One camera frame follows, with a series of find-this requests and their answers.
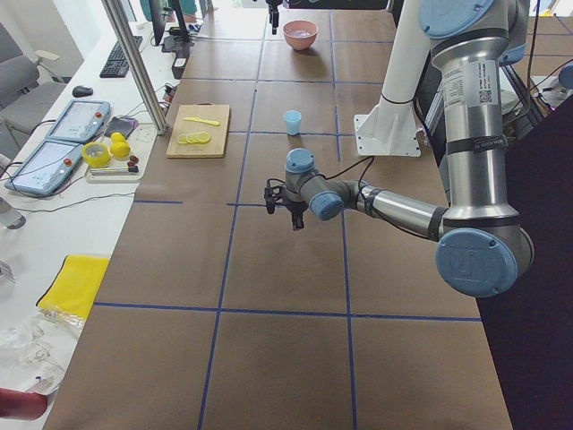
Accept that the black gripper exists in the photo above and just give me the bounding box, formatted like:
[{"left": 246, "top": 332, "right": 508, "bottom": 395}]
[{"left": 284, "top": 199, "right": 308, "bottom": 231}]

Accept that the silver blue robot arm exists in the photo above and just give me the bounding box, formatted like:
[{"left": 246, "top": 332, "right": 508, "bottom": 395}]
[{"left": 265, "top": 1, "right": 534, "bottom": 297}]

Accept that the light blue cup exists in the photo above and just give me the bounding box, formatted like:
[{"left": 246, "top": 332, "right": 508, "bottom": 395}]
[{"left": 283, "top": 110, "right": 302, "bottom": 136}]

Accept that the clear ice cubes pile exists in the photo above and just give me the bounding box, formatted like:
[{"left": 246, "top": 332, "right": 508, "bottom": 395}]
[{"left": 286, "top": 28, "right": 314, "bottom": 39}]

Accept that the wooden cutting board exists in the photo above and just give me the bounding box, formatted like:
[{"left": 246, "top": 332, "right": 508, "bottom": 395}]
[{"left": 166, "top": 104, "right": 230, "bottom": 159}]

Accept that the yellow plastic knife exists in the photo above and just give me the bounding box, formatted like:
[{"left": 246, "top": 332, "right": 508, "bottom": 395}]
[{"left": 184, "top": 116, "right": 221, "bottom": 126}]

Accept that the white power socket plate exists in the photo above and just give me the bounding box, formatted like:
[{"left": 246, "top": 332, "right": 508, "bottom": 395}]
[{"left": 131, "top": 124, "right": 157, "bottom": 144}]

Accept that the pink bowl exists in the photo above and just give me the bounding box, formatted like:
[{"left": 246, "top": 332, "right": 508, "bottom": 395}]
[{"left": 283, "top": 20, "right": 319, "bottom": 51}]

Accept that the yellow lemon lower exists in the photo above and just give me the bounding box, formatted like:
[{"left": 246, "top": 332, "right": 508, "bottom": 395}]
[{"left": 109, "top": 141, "right": 131, "bottom": 159}]

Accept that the yellow lemon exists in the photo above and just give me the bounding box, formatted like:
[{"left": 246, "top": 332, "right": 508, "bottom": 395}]
[
  {"left": 110, "top": 132, "right": 126, "bottom": 142},
  {"left": 109, "top": 141, "right": 131, "bottom": 159}
]

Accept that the purple notebook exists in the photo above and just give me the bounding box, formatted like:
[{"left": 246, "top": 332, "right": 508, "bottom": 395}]
[{"left": 104, "top": 116, "right": 139, "bottom": 138}]

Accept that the yellow lemon upper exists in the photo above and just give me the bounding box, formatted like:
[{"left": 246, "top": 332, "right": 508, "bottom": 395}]
[{"left": 110, "top": 132, "right": 126, "bottom": 142}]

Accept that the black gripper on stand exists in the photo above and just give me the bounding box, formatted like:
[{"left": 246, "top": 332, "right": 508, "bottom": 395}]
[{"left": 266, "top": 0, "right": 283, "bottom": 35}]

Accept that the white tray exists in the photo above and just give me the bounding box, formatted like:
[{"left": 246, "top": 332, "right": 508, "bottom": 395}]
[{"left": 84, "top": 159, "right": 146, "bottom": 184}]

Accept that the yellow tape roll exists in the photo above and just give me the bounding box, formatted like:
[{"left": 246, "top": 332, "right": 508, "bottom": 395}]
[{"left": 81, "top": 142, "right": 112, "bottom": 168}]

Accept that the yellow cloth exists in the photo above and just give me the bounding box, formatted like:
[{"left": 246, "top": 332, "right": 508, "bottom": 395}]
[{"left": 36, "top": 254, "right": 109, "bottom": 321}]

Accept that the black keyboard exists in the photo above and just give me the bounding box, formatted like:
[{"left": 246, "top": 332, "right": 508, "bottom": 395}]
[{"left": 99, "top": 41, "right": 129, "bottom": 79}]

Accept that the upper teach pendant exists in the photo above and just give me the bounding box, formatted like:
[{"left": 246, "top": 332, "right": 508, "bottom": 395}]
[{"left": 47, "top": 99, "right": 111, "bottom": 143}]

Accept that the teach pendant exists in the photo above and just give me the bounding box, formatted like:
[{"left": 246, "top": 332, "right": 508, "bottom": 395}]
[
  {"left": 4, "top": 139, "right": 83, "bottom": 197},
  {"left": 47, "top": 99, "right": 111, "bottom": 143}
]

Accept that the lower teach pendant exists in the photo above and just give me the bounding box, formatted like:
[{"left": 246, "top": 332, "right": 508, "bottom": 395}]
[{"left": 4, "top": 139, "right": 83, "bottom": 197}]

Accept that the black computer mouse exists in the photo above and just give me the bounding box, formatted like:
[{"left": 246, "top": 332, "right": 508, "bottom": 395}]
[{"left": 72, "top": 85, "right": 94, "bottom": 99}]

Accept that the black monitor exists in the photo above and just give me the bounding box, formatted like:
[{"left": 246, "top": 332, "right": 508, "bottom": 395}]
[{"left": 147, "top": 0, "right": 194, "bottom": 54}]

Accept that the crumpled clear plastic bag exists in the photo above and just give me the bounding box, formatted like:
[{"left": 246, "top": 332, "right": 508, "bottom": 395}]
[{"left": 1, "top": 311, "right": 85, "bottom": 395}]

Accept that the grey office chair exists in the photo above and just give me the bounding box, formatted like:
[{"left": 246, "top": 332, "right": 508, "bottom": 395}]
[{"left": 1, "top": 27, "right": 65, "bottom": 157}]

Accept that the red object at edge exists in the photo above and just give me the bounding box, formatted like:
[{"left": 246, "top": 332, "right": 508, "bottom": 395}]
[{"left": 0, "top": 388, "right": 48, "bottom": 420}]

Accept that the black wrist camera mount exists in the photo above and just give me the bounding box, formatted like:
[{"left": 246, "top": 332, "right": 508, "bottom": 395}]
[{"left": 263, "top": 177, "right": 285, "bottom": 215}]

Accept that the black camera cable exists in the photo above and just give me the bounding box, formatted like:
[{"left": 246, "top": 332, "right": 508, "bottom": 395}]
[{"left": 266, "top": 155, "right": 376, "bottom": 211}]

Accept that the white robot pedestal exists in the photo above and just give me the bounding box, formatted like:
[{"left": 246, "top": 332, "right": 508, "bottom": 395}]
[{"left": 355, "top": 0, "right": 430, "bottom": 157}]

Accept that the aluminium frame post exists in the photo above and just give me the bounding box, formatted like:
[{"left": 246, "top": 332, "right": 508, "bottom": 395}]
[{"left": 102, "top": 0, "right": 168, "bottom": 135}]

